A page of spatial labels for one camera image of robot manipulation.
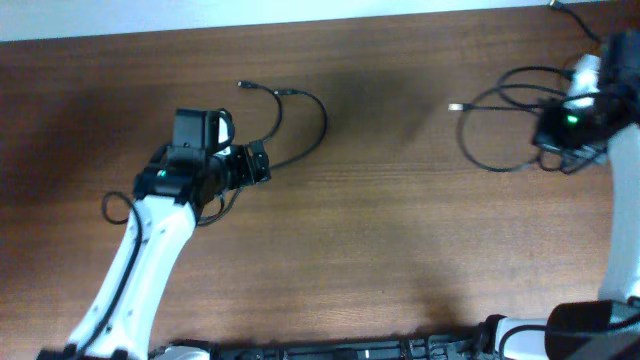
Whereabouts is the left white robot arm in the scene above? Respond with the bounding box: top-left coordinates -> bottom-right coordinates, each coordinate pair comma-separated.
38,109 -> 271,359

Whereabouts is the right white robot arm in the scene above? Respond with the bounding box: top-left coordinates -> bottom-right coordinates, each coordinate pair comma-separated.
495,31 -> 639,359

